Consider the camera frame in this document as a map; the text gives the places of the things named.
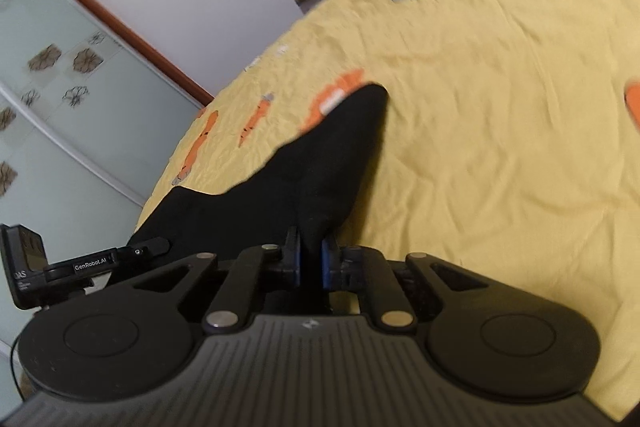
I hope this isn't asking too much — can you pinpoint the black cloth garment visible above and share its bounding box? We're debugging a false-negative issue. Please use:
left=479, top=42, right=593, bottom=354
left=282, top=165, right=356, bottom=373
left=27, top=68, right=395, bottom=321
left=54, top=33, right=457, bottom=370
left=108, top=83, right=388, bottom=284

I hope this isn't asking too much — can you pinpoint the frosted glass wardrobe door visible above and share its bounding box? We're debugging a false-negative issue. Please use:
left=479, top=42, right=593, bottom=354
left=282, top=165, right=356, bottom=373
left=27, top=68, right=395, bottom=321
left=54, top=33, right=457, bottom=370
left=0, top=0, right=216, bottom=403

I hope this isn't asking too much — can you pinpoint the yellow carrot print bedspread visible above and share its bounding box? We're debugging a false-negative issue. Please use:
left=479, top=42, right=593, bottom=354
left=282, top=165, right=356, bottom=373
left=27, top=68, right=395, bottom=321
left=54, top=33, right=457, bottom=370
left=143, top=0, right=639, bottom=418

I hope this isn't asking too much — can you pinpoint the black camera box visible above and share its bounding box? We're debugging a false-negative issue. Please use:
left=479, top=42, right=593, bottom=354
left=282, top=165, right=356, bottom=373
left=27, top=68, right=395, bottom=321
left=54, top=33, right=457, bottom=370
left=1, top=225, right=48, bottom=310

